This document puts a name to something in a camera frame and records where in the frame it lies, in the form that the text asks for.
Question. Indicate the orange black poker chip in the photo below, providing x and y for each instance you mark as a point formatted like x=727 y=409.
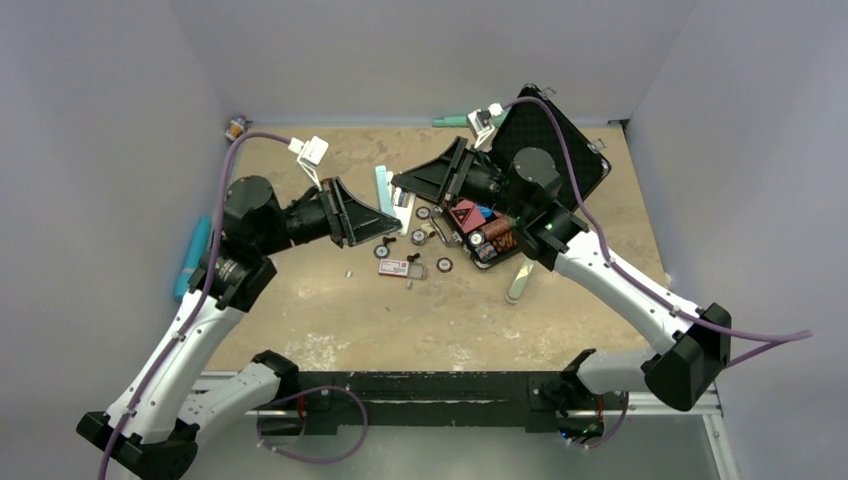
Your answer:
x=444 y=265

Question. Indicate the blue green poker chip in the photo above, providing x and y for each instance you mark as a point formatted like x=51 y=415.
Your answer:
x=381 y=252

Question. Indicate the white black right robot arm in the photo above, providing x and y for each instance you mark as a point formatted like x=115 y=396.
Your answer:
x=688 y=346

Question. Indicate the black poker chip case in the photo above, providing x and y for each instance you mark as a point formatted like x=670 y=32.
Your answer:
x=548 y=167

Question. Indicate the teal blue handle tool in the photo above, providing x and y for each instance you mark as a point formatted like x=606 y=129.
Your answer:
x=198 y=244

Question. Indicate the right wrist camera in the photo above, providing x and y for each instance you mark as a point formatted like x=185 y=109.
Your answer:
x=483 y=124

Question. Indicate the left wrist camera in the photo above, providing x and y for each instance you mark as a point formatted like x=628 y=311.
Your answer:
x=309 y=155

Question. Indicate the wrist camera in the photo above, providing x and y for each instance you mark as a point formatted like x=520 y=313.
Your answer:
x=483 y=124
x=309 y=155

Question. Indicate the beige green stapler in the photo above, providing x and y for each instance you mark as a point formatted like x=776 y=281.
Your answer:
x=520 y=281

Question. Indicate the light blue stapler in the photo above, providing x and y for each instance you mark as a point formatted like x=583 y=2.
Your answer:
x=393 y=200

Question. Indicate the small orange bottle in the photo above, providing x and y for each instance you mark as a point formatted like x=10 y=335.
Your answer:
x=238 y=126

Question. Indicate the mint green handle tool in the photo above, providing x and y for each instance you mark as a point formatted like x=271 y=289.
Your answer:
x=457 y=121

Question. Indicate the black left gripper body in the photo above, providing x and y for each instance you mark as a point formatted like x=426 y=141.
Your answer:
x=329 y=198

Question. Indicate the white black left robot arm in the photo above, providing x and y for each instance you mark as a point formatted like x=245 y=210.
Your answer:
x=155 y=428

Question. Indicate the red white staple box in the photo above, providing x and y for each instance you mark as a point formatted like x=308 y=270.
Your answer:
x=402 y=269

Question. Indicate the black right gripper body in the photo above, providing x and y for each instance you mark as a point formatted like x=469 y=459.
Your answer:
x=475 y=184

